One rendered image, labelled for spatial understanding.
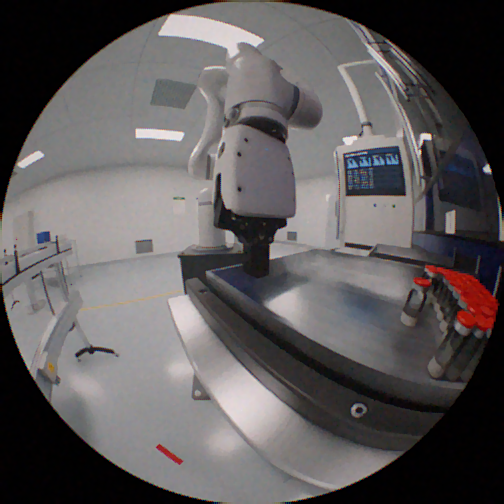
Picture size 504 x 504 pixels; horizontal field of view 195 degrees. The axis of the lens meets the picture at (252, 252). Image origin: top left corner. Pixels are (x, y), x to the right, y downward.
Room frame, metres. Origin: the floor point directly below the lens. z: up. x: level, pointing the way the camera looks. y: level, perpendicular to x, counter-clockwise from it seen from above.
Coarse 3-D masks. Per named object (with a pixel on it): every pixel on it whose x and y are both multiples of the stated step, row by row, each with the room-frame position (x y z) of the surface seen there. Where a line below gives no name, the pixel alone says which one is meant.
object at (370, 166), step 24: (360, 144) 0.75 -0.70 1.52; (384, 144) 0.61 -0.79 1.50; (360, 168) 0.77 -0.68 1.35; (384, 168) 0.63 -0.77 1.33; (408, 168) 0.51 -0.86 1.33; (360, 192) 0.77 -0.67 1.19; (384, 192) 0.64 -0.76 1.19; (408, 192) 0.52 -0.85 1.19; (360, 216) 0.78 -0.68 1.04; (384, 216) 0.65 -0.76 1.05; (408, 216) 0.52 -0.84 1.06; (360, 240) 0.77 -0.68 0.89; (384, 240) 0.64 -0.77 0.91; (408, 240) 0.51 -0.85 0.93
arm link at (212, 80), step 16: (208, 80) 0.37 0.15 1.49; (224, 80) 0.39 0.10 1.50; (208, 96) 0.42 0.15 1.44; (208, 112) 0.47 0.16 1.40; (208, 128) 0.50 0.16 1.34; (208, 144) 0.53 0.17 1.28; (192, 160) 0.55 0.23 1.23; (208, 160) 0.57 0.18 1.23; (192, 176) 0.59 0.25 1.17; (208, 176) 0.60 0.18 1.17
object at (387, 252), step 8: (376, 248) 0.41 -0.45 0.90; (384, 248) 0.41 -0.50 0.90; (392, 248) 0.39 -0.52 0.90; (400, 248) 0.36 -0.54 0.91; (408, 248) 0.34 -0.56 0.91; (376, 256) 0.26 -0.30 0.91; (384, 256) 0.25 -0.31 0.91; (392, 256) 0.23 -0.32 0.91; (400, 256) 0.22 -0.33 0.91; (408, 256) 0.33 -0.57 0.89; (416, 256) 0.31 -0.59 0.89; (424, 256) 0.28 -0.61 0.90; (432, 256) 0.25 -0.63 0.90; (440, 256) 0.22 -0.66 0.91; (448, 256) 0.19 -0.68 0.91; (416, 264) 0.18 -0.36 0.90; (424, 264) 0.17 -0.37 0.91; (432, 264) 0.15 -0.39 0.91; (440, 264) 0.21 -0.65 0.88; (448, 264) 0.19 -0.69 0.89; (464, 272) 0.07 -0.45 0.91
